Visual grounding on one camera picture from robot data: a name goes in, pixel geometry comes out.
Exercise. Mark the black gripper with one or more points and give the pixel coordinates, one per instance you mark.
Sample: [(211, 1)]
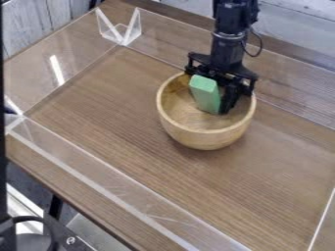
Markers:
[(199, 66)]

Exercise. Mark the green rectangular block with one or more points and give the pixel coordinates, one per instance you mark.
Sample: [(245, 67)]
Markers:
[(206, 93)]

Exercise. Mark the brown wooden bowl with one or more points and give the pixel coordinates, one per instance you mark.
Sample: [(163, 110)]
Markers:
[(194, 128)]

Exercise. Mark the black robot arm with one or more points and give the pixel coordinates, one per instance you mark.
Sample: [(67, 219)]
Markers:
[(222, 65)]

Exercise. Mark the black table leg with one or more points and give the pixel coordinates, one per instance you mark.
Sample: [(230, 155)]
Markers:
[(55, 207)]

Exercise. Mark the clear acrylic corner bracket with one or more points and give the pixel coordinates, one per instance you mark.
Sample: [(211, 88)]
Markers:
[(121, 33)]

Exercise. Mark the clear acrylic tray wall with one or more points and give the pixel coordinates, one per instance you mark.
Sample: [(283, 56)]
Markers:
[(106, 139)]

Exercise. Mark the grey metal base plate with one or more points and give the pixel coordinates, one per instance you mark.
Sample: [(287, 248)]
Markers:
[(64, 238)]

